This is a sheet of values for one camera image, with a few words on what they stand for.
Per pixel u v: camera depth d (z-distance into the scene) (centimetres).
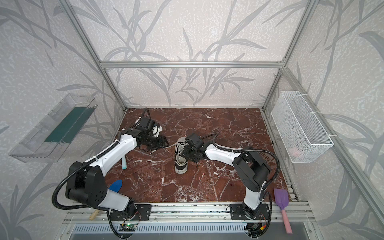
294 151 72
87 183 42
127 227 71
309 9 71
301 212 75
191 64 99
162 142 76
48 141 63
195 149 69
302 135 62
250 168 47
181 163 83
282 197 77
